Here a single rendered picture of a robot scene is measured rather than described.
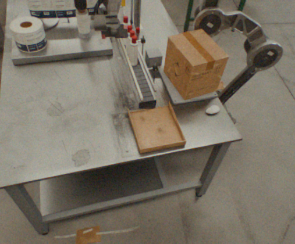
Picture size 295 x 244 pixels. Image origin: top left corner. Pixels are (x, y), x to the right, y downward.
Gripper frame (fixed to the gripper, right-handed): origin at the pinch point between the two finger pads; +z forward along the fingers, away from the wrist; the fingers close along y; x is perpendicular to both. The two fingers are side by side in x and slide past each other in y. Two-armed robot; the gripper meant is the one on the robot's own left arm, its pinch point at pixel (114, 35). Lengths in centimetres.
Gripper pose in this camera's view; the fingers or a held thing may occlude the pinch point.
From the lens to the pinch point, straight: 160.4
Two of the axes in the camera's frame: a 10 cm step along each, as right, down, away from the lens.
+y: -9.9, 0.7, -1.0
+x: 0.7, 10.0, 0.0
